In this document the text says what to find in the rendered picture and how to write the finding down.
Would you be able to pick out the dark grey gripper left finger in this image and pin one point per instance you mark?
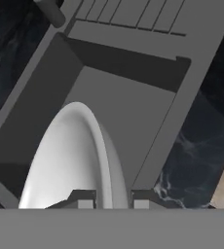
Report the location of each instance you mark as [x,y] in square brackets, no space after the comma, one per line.
[81,198]

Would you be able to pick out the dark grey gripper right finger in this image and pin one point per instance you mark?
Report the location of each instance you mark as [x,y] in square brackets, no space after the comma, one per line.
[146,199]

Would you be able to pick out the white bowl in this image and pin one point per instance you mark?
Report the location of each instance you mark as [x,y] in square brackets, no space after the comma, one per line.
[68,155]

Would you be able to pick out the grey sink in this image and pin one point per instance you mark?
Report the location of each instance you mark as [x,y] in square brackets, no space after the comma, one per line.
[123,97]

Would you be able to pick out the grey tap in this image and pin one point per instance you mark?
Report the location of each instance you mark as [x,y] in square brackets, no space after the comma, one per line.
[51,12]

